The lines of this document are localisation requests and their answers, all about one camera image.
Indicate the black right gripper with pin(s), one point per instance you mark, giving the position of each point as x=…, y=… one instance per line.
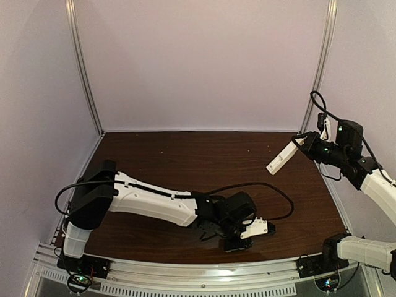
x=306, y=142

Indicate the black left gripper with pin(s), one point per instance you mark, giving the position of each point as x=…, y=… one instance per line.
x=236, y=244

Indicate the white remote control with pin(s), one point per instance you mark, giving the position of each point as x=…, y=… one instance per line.
x=282, y=158

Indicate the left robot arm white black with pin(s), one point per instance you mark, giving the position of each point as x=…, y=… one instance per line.
x=105, y=189

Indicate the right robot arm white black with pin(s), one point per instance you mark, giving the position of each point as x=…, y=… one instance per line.
x=367, y=176

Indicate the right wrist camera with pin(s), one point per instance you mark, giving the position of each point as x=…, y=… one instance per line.
x=324, y=126

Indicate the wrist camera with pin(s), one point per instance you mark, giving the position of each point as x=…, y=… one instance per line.
x=257, y=227
x=324, y=126

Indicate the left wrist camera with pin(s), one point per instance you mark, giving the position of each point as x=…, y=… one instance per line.
x=257, y=227

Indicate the front aluminium rail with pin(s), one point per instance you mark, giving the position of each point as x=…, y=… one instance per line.
x=271, y=278

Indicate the right aluminium frame post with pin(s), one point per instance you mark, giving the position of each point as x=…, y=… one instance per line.
x=327, y=39

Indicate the aluminium frame post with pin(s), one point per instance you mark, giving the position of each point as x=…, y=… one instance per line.
x=80, y=61
x=327, y=39

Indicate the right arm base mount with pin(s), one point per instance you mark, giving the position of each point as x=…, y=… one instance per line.
x=326, y=272

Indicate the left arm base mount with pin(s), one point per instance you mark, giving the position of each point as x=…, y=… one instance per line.
x=81, y=272

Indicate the left aluminium frame post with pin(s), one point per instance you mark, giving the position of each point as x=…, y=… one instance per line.
x=80, y=61

